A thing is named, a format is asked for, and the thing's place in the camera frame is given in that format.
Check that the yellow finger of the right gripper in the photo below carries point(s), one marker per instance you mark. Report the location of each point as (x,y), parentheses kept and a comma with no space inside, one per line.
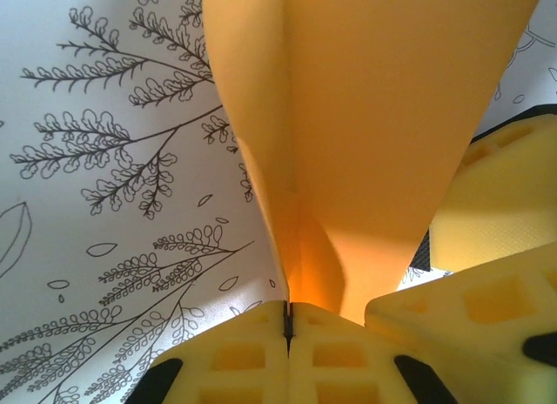
(487,308)
(500,195)

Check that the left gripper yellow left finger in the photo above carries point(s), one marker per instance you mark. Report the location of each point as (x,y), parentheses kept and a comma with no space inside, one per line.
(226,365)

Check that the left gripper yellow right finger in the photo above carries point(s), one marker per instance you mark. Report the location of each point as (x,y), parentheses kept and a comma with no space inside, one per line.
(339,365)

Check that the orange paper sheet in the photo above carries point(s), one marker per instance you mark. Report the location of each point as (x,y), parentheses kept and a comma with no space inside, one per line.
(370,116)

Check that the floral patterned table sheet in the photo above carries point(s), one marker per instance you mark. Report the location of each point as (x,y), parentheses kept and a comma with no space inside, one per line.
(109,204)

